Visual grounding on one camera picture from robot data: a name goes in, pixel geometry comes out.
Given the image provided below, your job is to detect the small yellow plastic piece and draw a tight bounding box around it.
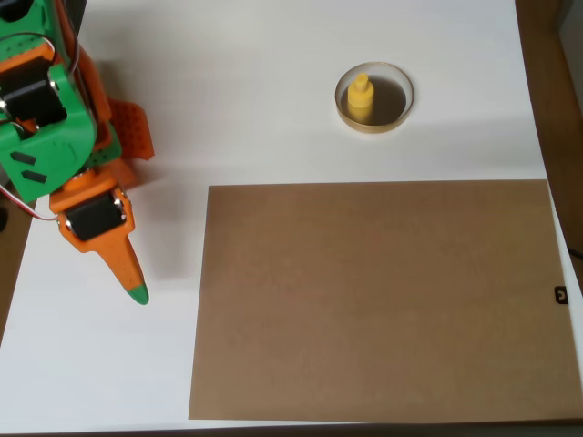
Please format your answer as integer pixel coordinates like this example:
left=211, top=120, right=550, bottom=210
left=347, top=72, right=375, bottom=125

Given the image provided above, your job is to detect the round bowl with gold rim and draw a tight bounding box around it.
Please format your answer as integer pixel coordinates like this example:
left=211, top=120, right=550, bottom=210
left=334, top=61, right=415, bottom=135

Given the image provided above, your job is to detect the brown hardboard sheet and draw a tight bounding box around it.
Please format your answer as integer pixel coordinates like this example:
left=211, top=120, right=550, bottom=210
left=188, top=179, right=583, bottom=422

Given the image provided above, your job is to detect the red white servo cable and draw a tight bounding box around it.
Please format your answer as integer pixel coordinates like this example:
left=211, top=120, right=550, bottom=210
left=0, top=185, right=61, bottom=225

